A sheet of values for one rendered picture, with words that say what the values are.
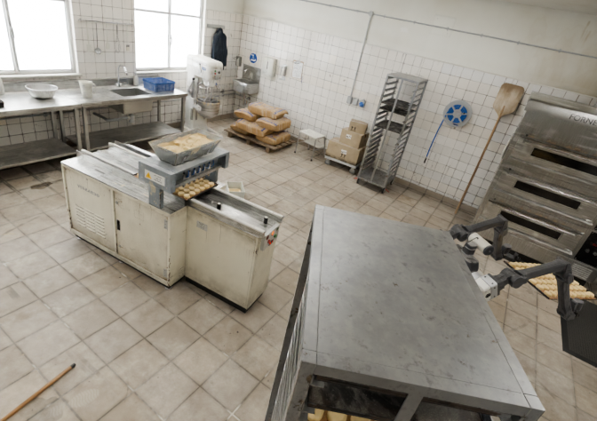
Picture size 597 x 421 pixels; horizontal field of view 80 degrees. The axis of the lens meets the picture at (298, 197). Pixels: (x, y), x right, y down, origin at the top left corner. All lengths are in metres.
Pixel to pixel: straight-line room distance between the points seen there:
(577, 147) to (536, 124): 0.49
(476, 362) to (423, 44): 5.67
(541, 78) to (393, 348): 5.48
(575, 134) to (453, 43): 2.17
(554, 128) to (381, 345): 4.49
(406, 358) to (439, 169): 5.67
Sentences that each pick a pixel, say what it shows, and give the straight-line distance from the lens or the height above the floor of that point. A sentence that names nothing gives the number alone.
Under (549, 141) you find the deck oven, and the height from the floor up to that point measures 1.59.
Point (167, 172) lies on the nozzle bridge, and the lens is 2.79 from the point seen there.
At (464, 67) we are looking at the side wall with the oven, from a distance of 6.13.
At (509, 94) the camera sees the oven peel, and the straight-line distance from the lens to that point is 6.05.
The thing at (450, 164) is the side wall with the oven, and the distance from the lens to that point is 6.34.
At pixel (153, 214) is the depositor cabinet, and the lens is 3.09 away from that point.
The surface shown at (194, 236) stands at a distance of 3.15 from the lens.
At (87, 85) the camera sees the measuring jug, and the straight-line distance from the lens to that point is 5.52.
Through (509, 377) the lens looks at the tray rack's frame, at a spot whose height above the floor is 1.82.
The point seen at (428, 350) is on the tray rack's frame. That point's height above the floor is 1.82.
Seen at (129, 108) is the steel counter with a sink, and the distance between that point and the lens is 5.84.
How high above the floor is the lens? 2.40
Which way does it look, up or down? 27 degrees down
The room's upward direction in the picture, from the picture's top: 12 degrees clockwise
